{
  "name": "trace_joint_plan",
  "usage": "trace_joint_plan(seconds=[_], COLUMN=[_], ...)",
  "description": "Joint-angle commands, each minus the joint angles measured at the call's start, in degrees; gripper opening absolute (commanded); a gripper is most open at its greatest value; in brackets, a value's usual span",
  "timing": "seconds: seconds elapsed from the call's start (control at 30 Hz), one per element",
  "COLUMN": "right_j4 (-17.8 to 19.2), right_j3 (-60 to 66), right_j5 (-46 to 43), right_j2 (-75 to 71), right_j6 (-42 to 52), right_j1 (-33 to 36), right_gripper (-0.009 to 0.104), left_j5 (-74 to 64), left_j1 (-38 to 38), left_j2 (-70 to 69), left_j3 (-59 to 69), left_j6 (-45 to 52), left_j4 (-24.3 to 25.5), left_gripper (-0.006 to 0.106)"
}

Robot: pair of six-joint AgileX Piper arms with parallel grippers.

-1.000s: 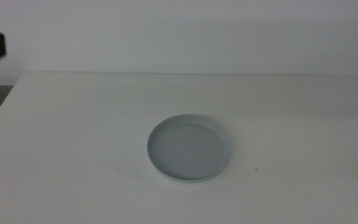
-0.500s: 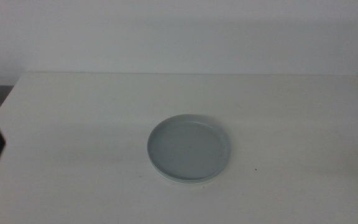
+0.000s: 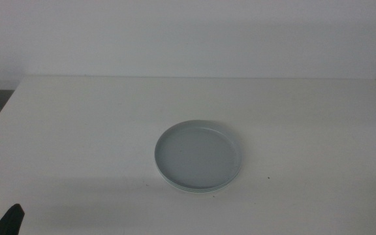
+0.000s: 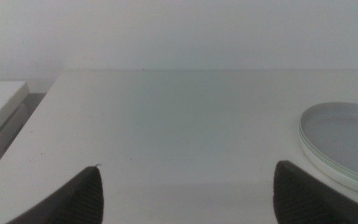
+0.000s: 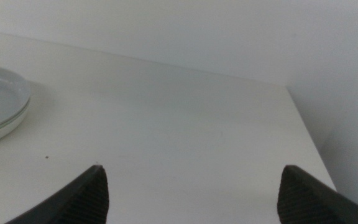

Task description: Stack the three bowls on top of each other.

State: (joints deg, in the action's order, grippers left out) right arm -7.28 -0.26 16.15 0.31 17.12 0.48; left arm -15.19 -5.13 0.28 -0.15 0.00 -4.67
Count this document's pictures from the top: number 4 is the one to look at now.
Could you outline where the white shallow bowl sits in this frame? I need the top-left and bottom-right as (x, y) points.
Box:
(298, 130), (358, 199)

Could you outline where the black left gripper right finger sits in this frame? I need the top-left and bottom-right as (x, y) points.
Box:
(272, 160), (358, 224)

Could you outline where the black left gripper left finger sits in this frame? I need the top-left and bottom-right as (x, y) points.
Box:
(6, 164), (104, 224)

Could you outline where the grey shallow bowl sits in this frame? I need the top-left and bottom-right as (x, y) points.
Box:
(299, 101), (358, 184)

